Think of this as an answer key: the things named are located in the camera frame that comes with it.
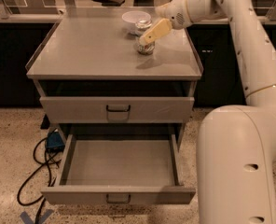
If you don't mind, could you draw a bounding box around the closed grey top drawer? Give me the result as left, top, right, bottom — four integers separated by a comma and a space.
40, 97, 194, 123

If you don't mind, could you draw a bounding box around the black office chair seat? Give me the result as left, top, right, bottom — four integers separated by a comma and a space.
92, 0, 125, 7

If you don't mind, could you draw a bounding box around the white ceramic bowl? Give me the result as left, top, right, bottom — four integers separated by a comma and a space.
122, 10, 151, 34

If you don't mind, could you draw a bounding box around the grey metal drawer cabinet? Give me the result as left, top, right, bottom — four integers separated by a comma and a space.
27, 7, 202, 138

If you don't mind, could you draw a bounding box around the open grey middle drawer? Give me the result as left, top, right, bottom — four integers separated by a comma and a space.
42, 134, 196, 205

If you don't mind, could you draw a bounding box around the black floor cable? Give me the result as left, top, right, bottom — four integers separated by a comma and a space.
16, 136, 62, 224

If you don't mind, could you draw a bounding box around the blue tape floor marker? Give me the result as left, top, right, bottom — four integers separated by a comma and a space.
20, 209, 53, 224

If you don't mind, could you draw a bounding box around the blue power adapter box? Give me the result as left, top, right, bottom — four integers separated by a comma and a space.
46, 132, 65, 152

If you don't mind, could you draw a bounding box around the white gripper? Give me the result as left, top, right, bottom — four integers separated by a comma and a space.
139, 0, 193, 46

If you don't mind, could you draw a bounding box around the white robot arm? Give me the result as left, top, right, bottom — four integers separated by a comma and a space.
140, 0, 276, 224

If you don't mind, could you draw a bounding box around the crushed 7up can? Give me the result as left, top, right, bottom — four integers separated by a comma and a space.
134, 18, 156, 56

